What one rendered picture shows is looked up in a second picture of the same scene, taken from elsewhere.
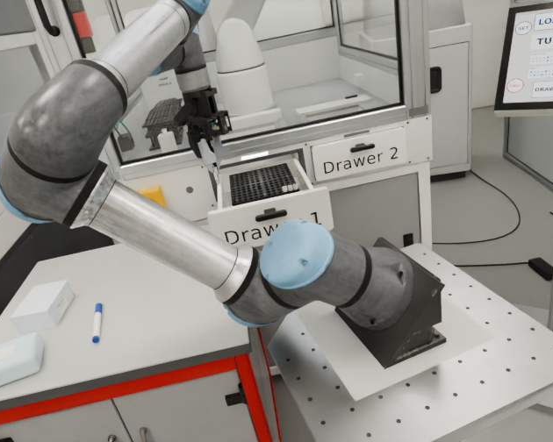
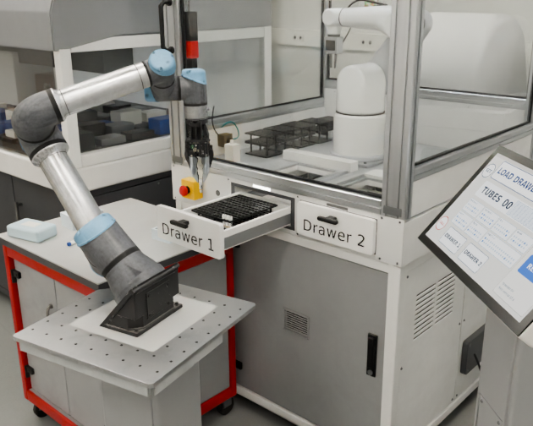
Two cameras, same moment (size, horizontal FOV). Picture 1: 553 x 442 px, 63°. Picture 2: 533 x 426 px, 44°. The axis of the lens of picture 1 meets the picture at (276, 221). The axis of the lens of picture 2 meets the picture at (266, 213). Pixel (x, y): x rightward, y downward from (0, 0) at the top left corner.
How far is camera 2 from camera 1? 1.52 m
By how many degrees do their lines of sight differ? 42
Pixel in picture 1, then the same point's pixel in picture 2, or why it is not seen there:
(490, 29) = not seen: outside the picture
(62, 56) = not seen: hidden behind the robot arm
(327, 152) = (308, 210)
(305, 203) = (205, 228)
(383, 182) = (357, 266)
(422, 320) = (123, 309)
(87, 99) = (34, 108)
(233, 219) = (167, 215)
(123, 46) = (79, 86)
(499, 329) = (162, 351)
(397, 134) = (365, 224)
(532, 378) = (120, 368)
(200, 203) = not seen: hidden behind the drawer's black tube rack
